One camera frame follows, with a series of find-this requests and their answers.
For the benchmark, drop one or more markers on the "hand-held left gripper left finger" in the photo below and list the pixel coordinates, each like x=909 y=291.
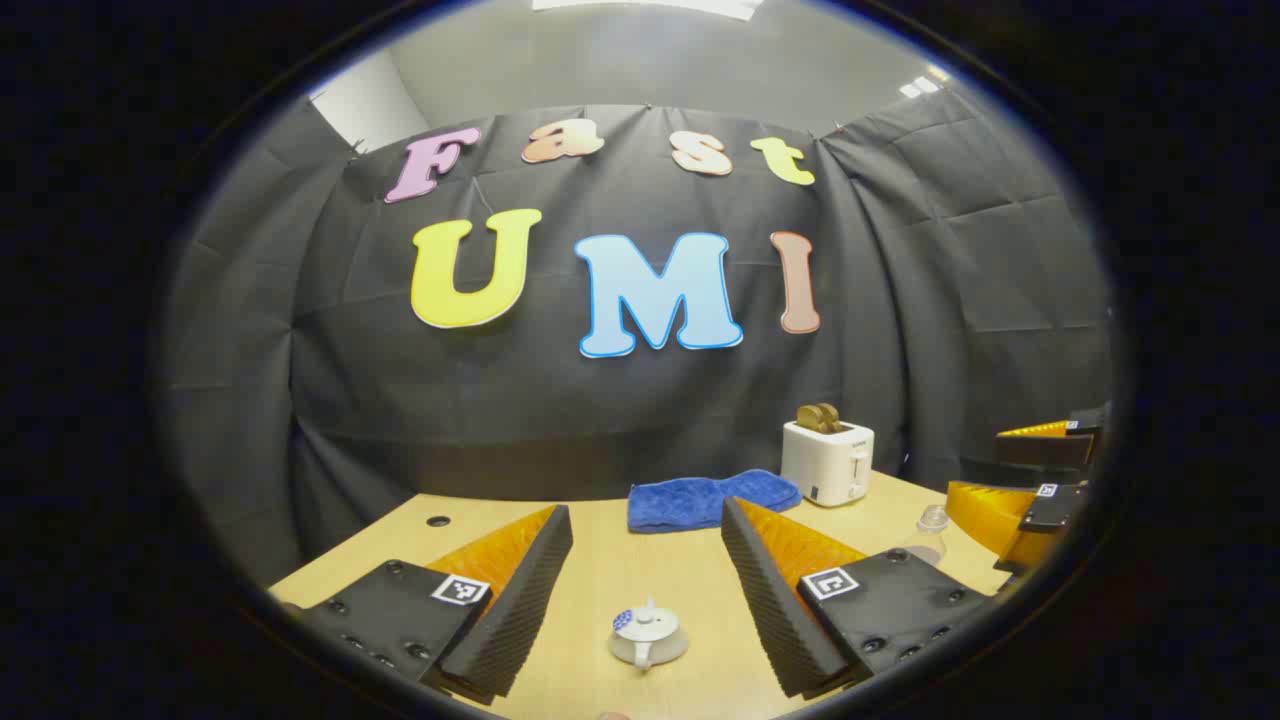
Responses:
x=520 y=600

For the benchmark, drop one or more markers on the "white teacup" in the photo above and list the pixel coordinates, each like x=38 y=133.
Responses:
x=646 y=658

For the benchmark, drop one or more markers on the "blue towel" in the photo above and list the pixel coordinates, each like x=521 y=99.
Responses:
x=705 y=500

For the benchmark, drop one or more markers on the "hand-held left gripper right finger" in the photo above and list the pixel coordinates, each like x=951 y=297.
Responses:
x=770 y=600

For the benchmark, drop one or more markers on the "black backdrop cloth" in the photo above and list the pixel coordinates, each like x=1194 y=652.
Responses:
x=620 y=400

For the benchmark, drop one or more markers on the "white teacup lid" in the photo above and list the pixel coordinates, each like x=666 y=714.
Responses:
x=648 y=625

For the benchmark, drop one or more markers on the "clear water bottle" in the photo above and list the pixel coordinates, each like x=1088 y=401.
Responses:
x=930 y=535

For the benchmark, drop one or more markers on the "white toaster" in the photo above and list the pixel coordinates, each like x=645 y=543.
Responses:
x=825 y=465

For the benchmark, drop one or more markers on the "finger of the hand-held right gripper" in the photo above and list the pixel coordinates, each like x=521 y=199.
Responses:
x=1040 y=450
x=1000 y=515

